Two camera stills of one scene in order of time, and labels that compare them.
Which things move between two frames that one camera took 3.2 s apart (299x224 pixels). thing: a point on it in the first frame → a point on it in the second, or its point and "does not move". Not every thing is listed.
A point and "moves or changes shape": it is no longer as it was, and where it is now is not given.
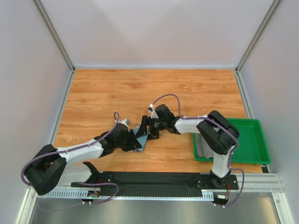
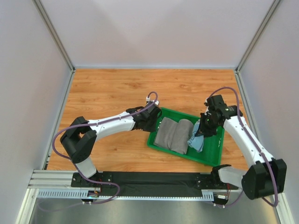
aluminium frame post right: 258,34 does not move
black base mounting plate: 155,184 does not move
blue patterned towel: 142,140 → 196,142
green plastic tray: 252,148 moves or changes shape
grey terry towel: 202,149 → 174,136
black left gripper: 130,142 → 153,118
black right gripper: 152,127 → 206,127
